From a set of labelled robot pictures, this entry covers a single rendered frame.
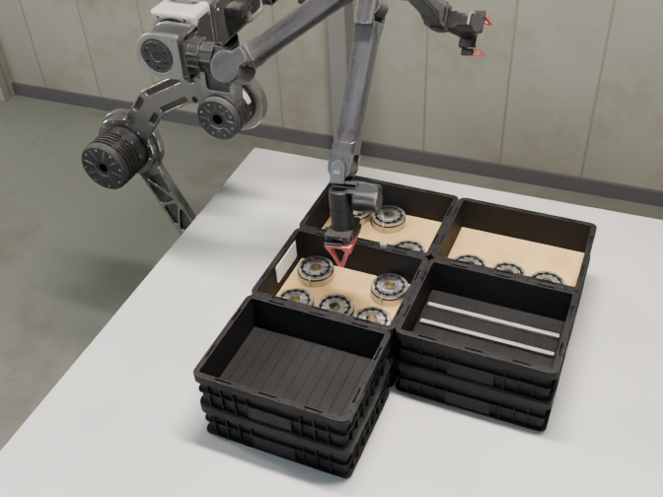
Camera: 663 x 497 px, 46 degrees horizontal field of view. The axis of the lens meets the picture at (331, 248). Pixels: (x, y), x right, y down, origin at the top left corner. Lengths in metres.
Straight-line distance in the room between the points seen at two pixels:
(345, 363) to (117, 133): 1.20
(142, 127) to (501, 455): 1.57
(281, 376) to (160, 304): 0.59
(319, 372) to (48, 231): 2.34
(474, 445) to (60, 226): 2.63
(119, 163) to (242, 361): 0.94
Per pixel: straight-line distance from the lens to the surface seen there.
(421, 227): 2.42
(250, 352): 2.07
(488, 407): 2.05
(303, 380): 1.99
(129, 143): 2.75
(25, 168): 4.63
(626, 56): 3.75
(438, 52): 3.88
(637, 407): 2.19
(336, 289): 2.21
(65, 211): 4.19
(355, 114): 1.88
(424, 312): 2.15
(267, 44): 1.97
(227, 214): 2.74
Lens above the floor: 2.32
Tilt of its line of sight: 40 degrees down
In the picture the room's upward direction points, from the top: 3 degrees counter-clockwise
